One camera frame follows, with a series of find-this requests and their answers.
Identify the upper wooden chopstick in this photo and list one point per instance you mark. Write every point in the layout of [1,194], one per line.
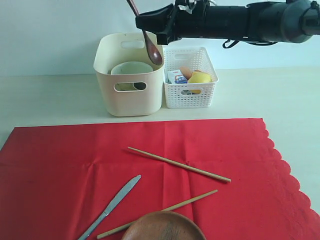
[181,165]

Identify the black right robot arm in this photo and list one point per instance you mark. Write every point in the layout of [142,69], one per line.
[264,23]

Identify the red table cloth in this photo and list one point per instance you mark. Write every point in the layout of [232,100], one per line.
[56,180]

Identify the lower wooden chopstick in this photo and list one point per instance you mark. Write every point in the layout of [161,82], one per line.
[170,208]

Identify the white ceramic bowl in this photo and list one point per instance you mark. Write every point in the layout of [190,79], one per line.
[129,68]

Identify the wooden chopstick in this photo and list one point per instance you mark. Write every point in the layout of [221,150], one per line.
[170,208]
[181,165]

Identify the stainless steel cup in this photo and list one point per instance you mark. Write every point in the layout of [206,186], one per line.
[139,85]

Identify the cream plastic bin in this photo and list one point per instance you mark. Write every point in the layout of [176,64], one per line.
[117,48]

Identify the brown wooden plate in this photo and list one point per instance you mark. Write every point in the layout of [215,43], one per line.
[163,225]

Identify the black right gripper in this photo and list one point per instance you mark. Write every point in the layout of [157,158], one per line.
[197,21]

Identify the brown wooden spoon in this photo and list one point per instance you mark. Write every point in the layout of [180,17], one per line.
[152,51]

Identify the white woven plastic basket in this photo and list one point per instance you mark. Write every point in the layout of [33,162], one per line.
[190,95]

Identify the yellow lemon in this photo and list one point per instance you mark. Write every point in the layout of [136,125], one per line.
[198,77]

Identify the steel table knife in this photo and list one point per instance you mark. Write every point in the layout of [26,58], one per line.
[111,205]

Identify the white blue milk carton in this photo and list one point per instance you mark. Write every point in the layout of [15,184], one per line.
[175,77]

